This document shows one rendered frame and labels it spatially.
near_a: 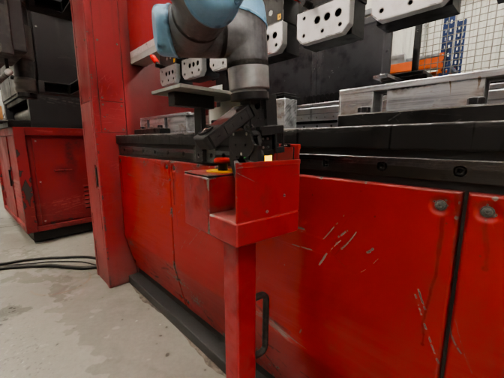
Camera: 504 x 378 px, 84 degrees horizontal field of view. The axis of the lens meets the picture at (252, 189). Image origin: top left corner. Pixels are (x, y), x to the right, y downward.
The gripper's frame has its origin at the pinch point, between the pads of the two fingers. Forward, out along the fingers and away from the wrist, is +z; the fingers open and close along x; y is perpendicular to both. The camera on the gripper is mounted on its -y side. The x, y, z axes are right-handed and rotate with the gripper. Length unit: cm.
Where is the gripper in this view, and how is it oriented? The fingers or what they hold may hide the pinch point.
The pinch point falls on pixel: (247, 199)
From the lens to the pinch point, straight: 55.4
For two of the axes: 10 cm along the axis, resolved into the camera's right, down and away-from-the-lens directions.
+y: 7.7, -1.9, 6.1
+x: -6.3, -1.3, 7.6
